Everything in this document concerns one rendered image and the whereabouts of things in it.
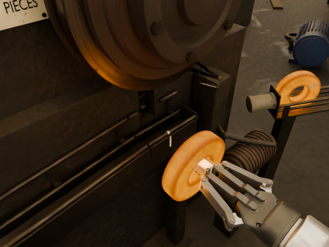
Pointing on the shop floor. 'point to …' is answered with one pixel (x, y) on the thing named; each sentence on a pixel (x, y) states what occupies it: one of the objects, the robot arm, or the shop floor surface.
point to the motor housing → (246, 164)
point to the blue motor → (311, 45)
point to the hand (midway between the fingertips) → (196, 161)
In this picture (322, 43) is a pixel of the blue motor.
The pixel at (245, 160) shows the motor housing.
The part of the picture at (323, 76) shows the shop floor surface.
